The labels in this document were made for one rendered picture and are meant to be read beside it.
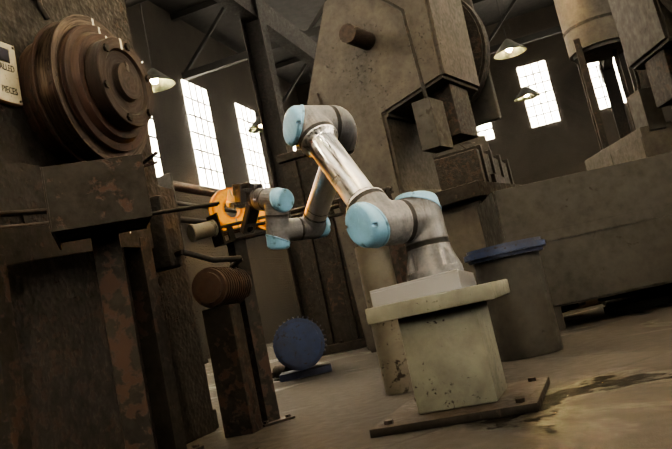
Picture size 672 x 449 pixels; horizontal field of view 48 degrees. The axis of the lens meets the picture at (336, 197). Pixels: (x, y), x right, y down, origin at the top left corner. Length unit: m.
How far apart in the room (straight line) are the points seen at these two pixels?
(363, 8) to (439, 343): 3.42
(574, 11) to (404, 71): 6.27
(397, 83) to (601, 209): 1.57
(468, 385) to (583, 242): 2.13
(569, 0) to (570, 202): 7.17
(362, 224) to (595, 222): 2.23
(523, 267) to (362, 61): 2.42
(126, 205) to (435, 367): 0.84
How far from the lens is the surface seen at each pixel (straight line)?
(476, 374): 1.90
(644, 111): 5.54
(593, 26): 10.73
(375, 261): 2.60
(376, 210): 1.87
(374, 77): 4.90
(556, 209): 3.93
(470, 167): 8.68
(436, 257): 1.94
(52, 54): 2.28
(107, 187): 1.64
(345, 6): 5.11
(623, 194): 4.02
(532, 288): 2.92
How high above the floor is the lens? 0.30
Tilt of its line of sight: 9 degrees up
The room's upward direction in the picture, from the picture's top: 12 degrees counter-clockwise
